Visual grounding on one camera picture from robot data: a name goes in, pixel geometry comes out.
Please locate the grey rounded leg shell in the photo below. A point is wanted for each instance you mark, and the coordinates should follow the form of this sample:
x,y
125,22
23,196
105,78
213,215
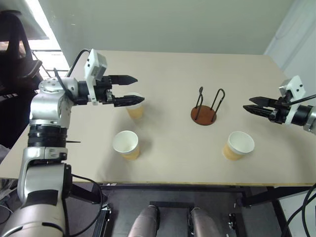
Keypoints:
x,y
144,222
203,222

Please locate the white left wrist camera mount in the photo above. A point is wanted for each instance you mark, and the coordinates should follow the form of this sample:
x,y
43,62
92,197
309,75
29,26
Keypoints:
x,y
92,64

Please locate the orange white paper cup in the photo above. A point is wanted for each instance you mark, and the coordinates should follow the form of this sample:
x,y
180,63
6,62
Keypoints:
x,y
135,112
124,142
240,143

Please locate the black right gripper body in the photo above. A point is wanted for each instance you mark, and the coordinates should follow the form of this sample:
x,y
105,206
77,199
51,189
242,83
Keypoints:
x,y
280,111

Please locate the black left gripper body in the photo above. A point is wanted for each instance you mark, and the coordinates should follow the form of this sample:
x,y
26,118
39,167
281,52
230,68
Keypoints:
x,y
103,90

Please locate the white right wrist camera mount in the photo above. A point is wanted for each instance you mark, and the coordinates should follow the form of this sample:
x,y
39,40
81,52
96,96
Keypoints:
x,y
297,86

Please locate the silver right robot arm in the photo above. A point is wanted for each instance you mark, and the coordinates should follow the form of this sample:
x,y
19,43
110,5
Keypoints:
x,y
302,115

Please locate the black metal table frame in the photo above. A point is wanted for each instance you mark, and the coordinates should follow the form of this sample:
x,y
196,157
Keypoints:
x,y
172,187

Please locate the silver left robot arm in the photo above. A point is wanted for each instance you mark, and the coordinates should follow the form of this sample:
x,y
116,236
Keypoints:
x,y
47,106

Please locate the black office chair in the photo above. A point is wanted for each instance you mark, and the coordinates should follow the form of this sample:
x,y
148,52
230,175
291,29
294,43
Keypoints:
x,y
14,61

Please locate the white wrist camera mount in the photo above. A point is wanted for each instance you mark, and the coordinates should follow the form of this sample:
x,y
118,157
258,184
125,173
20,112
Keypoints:
x,y
297,86
92,64

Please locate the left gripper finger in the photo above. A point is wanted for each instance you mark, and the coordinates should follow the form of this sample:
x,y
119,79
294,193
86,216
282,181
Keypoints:
x,y
123,80
128,100

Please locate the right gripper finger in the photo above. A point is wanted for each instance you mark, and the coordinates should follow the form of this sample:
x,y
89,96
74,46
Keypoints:
x,y
258,111
263,101

